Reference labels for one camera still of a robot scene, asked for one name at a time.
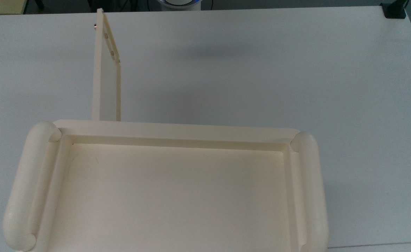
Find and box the cream cabinet door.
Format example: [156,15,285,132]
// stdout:
[92,8,122,122]

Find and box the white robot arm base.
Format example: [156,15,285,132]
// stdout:
[158,0,203,12]

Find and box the black table clamp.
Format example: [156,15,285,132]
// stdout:
[381,0,410,19]

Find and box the yellow wooden furniture piece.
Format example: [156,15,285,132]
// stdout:
[0,0,29,15]

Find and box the cream rounded side handle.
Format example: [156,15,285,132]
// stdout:
[2,121,62,252]
[290,131,329,251]

